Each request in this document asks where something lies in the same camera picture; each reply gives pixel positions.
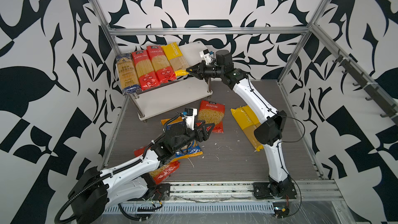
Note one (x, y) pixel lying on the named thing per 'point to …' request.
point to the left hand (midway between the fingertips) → (209, 120)
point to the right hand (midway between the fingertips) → (185, 69)
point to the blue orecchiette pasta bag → (191, 149)
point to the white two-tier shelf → (161, 84)
